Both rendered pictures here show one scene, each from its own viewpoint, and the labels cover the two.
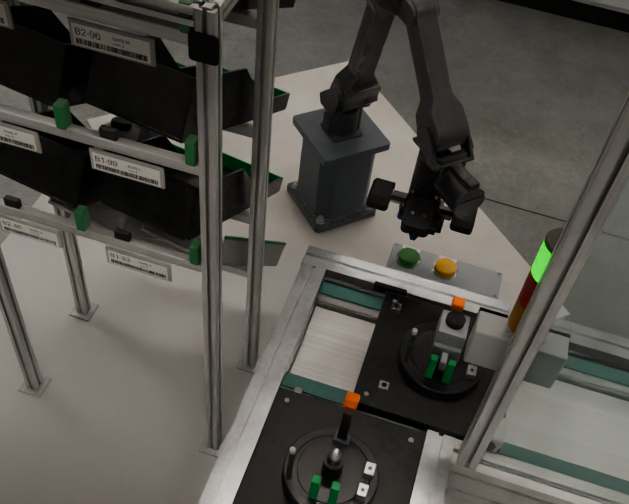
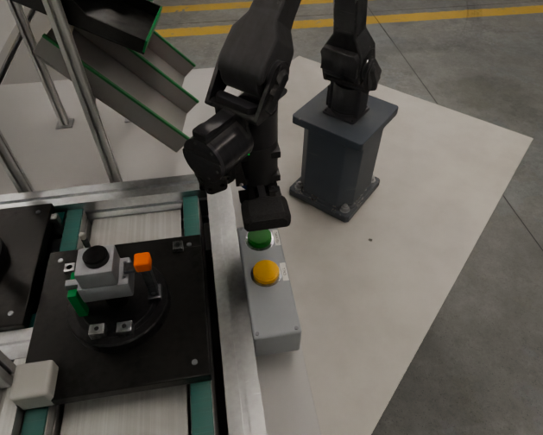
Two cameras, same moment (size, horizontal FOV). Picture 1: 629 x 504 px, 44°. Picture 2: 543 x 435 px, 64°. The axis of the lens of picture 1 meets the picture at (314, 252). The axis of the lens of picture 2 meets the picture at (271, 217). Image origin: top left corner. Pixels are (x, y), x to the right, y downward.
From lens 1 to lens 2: 116 cm
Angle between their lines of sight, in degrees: 45
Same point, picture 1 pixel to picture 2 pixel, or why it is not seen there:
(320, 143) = (312, 105)
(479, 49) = not seen: outside the picture
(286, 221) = (287, 172)
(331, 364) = (118, 241)
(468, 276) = (270, 298)
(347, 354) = not seen: hidden behind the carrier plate
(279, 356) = (90, 195)
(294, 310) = (149, 188)
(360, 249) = (294, 228)
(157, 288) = not seen: hidden behind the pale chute
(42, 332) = (107, 110)
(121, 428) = (42, 168)
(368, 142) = (346, 130)
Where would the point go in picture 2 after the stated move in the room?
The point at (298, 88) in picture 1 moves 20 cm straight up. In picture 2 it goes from (450, 122) to (477, 47)
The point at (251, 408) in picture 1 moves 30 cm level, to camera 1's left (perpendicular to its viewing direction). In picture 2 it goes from (29, 198) to (28, 110)
